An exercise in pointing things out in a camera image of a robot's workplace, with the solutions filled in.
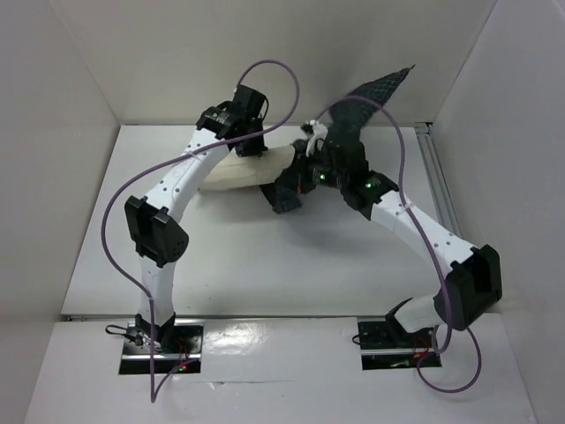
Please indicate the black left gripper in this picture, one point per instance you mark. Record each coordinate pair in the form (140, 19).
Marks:
(254, 151)

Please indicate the cream pillow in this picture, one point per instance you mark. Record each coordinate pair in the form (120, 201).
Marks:
(235, 172)

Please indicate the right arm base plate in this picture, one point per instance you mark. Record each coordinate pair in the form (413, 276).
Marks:
(382, 349)

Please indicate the aluminium rail frame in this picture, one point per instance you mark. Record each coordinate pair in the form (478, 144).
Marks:
(441, 176)

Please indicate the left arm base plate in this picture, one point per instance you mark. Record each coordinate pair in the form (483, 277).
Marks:
(180, 351)

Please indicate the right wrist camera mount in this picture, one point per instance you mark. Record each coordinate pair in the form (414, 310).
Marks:
(314, 130)

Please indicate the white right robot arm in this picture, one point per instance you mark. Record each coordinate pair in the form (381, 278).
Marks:
(470, 276)

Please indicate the dark checked pillowcase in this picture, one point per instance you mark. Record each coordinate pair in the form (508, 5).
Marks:
(348, 118)

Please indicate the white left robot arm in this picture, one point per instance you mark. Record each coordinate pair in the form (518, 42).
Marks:
(154, 220)

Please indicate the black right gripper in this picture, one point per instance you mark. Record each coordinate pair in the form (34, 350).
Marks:
(301, 161)

